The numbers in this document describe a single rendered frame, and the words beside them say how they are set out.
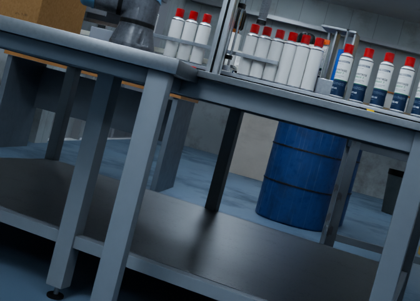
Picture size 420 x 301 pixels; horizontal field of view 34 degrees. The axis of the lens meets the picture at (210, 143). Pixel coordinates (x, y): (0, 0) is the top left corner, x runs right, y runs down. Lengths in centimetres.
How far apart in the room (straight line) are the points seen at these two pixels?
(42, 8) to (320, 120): 113
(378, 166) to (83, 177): 917
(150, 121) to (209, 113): 945
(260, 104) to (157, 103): 36
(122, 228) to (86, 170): 43
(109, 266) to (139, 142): 34
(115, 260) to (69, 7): 115
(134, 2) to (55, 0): 46
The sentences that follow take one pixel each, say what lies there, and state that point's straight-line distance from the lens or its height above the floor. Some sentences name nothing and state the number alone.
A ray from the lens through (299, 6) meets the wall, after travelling 1131.
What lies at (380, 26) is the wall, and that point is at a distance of 1129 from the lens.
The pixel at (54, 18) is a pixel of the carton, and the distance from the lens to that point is 263.
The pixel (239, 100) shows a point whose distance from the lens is 204.
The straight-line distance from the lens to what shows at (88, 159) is 222.
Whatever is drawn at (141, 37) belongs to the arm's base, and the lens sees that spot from 224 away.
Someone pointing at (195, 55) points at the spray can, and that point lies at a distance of 274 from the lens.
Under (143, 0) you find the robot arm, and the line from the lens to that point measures 225.
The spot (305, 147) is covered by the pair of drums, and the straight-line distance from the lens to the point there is 526.
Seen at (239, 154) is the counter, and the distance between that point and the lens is 854.
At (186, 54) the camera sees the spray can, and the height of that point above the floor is 91.
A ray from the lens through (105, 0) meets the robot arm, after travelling 226.
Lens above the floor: 73
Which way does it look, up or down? 3 degrees down
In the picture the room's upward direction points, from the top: 15 degrees clockwise
